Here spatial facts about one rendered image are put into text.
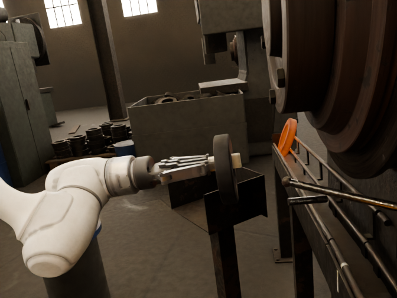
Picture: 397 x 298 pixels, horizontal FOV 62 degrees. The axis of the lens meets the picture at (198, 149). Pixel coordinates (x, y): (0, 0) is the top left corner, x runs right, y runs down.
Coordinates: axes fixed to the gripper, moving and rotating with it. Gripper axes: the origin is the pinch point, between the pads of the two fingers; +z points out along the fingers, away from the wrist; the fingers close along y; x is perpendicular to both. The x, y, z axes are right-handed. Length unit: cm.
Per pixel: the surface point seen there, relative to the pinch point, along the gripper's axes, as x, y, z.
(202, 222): -23.2, -18.1, -11.0
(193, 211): -23.9, -27.8, -15.0
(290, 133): -16, -80, 25
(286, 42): 22.2, 33.0, 11.0
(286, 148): -22, -80, 22
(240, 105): -20, -217, 3
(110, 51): 75, -617, -246
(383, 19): 22.5, 39.8, 17.7
